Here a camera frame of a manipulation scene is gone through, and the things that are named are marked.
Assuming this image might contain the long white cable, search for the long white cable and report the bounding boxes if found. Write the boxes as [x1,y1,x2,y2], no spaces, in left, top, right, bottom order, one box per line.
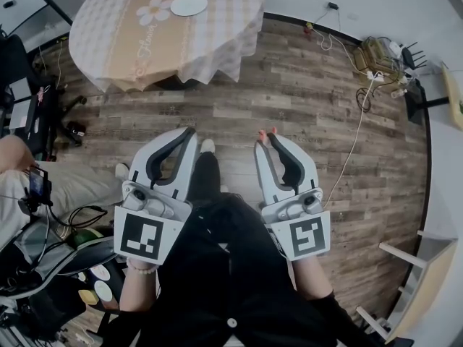
[310,7,385,209]

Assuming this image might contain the black office chair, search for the black office chair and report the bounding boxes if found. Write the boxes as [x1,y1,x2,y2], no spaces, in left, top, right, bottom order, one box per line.
[0,33,88,160]

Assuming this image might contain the white round plate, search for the white round plate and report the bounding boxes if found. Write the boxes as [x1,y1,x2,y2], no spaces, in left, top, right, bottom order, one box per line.
[169,0,209,17]

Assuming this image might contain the pale bead bracelet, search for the pale bead bracelet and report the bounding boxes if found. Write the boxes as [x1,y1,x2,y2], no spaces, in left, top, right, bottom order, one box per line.
[127,260,157,276]

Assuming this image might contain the looped black cable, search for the looped black cable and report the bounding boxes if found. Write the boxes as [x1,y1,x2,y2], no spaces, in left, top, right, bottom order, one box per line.
[46,204,109,233]

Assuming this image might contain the coiled black cable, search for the coiled black cable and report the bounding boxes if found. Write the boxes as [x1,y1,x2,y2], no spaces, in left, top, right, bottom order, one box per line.
[355,86,374,114]

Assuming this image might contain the grey backpack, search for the grey backpack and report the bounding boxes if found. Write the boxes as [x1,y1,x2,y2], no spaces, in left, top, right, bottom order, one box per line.
[0,222,120,298]

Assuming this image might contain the pink shrimp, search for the pink shrimp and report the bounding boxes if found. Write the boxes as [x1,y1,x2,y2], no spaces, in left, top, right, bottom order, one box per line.
[258,127,279,147]

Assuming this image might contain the white frame wooden table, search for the white frame wooden table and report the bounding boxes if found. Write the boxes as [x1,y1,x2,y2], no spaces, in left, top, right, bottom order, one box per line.
[356,228,459,345]

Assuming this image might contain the person's right forearm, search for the person's right forearm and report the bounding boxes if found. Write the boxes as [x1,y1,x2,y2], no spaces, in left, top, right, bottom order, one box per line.
[292,255,359,341]

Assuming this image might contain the round table with floral tablecloth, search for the round table with floral tablecloth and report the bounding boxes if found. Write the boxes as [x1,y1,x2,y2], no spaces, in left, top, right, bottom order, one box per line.
[67,0,266,94]

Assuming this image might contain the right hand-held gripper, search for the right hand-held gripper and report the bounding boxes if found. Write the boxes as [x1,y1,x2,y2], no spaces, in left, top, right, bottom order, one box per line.
[254,133,332,262]

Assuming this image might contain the person's left forearm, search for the person's left forearm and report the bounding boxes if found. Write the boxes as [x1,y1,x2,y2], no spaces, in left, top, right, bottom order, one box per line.
[118,257,162,314]

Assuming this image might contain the black router with antennas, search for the black router with antennas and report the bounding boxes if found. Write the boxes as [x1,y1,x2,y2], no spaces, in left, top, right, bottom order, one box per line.
[400,41,428,71]

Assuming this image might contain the black screen device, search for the black screen device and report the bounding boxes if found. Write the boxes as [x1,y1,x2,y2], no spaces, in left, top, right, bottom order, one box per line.
[27,164,54,200]

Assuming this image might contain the person's legs in black trousers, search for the person's legs in black trousers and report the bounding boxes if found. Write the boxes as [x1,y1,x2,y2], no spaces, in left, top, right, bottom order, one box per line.
[155,149,301,325]

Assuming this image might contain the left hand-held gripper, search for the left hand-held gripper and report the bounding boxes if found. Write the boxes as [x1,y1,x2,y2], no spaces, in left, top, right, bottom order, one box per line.
[114,127,200,267]

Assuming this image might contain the person's black jacket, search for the person's black jacket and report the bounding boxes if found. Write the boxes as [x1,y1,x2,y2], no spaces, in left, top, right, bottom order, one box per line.
[103,289,415,347]

